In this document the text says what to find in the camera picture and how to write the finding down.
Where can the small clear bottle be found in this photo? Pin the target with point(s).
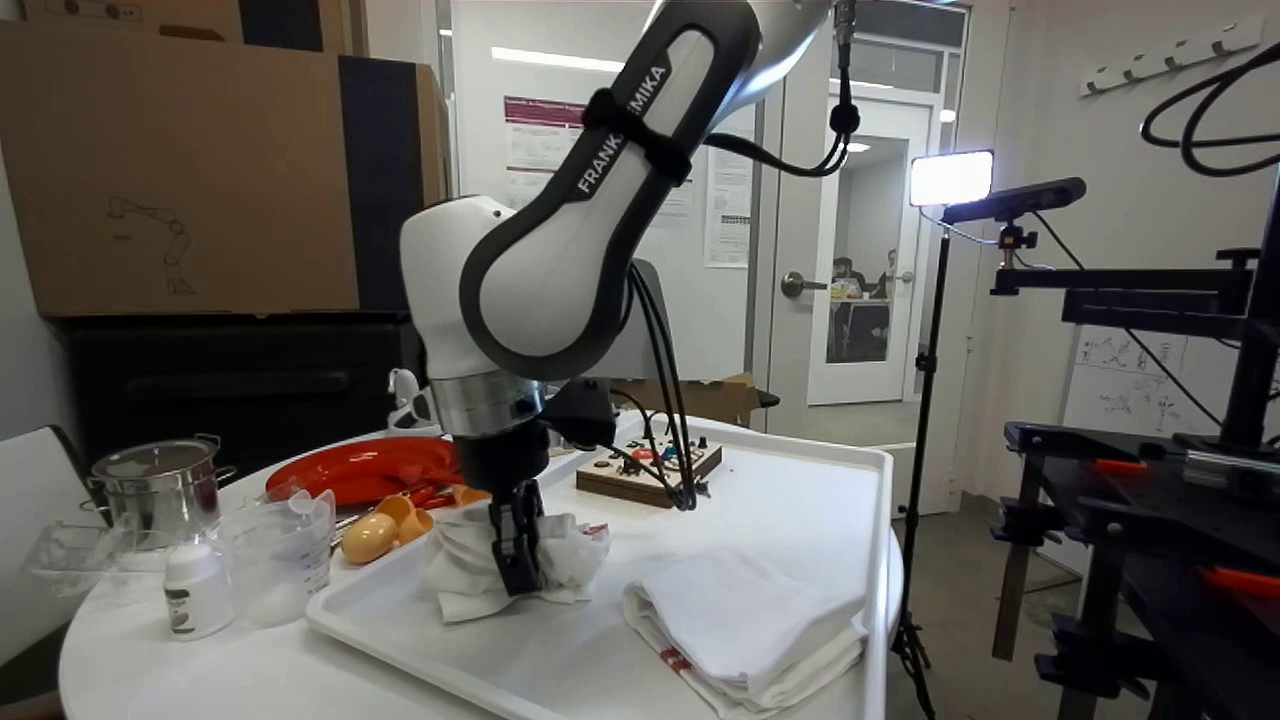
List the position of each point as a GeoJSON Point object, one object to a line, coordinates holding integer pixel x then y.
{"type": "Point", "coordinates": [196, 593]}

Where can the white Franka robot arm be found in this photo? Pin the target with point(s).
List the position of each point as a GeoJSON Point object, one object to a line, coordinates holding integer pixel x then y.
{"type": "Point", "coordinates": [545, 282]}

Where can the red bowl with fruit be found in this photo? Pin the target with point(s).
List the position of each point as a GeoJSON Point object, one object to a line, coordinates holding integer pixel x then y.
{"type": "Point", "coordinates": [362, 470]}

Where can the crumpled clear plastic bag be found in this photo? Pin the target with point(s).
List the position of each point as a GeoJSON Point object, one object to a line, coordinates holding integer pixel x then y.
{"type": "Point", "coordinates": [82, 564]}

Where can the white towel with red stripes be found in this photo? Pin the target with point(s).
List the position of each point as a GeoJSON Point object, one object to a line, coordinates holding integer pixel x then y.
{"type": "Point", "coordinates": [463, 564]}

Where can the black bar camera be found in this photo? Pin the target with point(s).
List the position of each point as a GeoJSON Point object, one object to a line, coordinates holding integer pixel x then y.
{"type": "Point", "coordinates": [1015, 201]}

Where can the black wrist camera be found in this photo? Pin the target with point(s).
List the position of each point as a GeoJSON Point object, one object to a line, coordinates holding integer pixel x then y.
{"type": "Point", "coordinates": [584, 413]}

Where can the bright light panel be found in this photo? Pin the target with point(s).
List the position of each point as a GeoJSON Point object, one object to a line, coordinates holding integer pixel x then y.
{"type": "Point", "coordinates": [953, 176]}

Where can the wooden busy board toy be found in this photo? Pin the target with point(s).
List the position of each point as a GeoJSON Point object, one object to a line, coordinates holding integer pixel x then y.
{"type": "Point", "coordinates": [642, 481]}

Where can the white coat hook rail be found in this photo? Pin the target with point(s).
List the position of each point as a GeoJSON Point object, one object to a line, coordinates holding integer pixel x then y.
{"type": "Point", "coordinates": [1174, 58]}

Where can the black robot stand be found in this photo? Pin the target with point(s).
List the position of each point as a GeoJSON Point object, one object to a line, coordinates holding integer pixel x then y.
{"type": "Point", "coordinates": [1174, 534]}

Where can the orange food pieces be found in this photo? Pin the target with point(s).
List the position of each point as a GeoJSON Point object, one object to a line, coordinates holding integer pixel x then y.
{"type": "Point", "coordinates": [372, 534]}

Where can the wall poster with red header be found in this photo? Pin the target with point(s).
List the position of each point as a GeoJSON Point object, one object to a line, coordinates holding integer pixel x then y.
{"type": "Point", "coordinates": [541, 133]}

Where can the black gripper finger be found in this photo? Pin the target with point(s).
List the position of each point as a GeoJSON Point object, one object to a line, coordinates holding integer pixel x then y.
{"type": "Point", "coordinates": [506, 543]}
{"type": "Point", "coordinates": [531, 543]}

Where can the low cardboard box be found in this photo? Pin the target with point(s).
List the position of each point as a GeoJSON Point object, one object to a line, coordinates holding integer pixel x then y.
{"type": "Point", "coordinates": [724, 397]}

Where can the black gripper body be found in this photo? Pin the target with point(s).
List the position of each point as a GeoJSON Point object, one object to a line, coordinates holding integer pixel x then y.
{"type": "Point", "coordinates": [506, 458]}

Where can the black light stand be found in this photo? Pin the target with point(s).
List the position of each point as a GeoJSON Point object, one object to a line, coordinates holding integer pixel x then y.
{"type": "Point", "coordinates": [930, 345]}

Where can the white door with window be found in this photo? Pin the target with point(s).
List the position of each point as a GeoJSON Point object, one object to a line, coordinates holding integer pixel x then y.
{"type": "Point", "coordinates": [866, 267]}

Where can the clear plastic container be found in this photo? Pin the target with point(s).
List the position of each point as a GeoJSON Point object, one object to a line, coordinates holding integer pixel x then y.
{"type": "Point", "coordinates": [283, 554]}

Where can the whiteboard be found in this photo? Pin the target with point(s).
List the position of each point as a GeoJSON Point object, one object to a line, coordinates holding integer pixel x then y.
{"type": "Point", "coordinates": [1134, 387]}

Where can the black cabinet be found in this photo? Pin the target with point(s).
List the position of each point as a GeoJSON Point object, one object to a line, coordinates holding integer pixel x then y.
{"type": "Point", "coordinates": [243, 387]}

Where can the white chair with dark frame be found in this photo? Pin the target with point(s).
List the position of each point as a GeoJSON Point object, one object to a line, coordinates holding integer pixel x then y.
{"type": "Point", "coordinates": [34, 534]}

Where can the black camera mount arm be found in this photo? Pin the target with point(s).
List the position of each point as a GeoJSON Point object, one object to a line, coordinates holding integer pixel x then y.
{"type": "Point", "coordinates": [1134, 285]}

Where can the folded white towel red mark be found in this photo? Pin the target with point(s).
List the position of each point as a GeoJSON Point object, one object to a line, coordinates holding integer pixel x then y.
{"type": "Point", "coordinates": [746, 620]}

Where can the large cardboard box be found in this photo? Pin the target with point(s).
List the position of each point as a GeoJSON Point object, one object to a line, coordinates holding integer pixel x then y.
{"type": "Point", "coordinates": [186, 160]}

